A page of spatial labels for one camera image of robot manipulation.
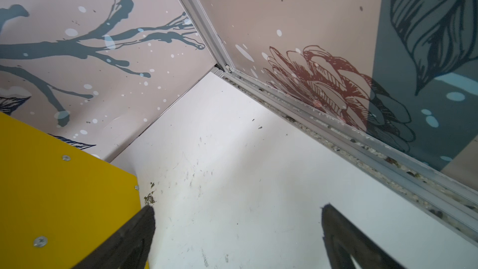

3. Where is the yellow shelf unit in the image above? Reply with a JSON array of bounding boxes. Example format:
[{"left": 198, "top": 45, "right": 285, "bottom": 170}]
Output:
[{"left": 1, "top": 115, "right": 141, "bottom": 269}]

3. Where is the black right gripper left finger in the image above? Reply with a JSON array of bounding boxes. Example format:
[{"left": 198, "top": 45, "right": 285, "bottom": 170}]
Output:
[{"left": 74, "top": 205, "right": 156, "bottom": 269}]

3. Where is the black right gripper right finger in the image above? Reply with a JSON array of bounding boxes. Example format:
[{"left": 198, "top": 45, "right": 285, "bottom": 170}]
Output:
[{"left": 321, "top": 204, "right": 403, "bottom": 269}]

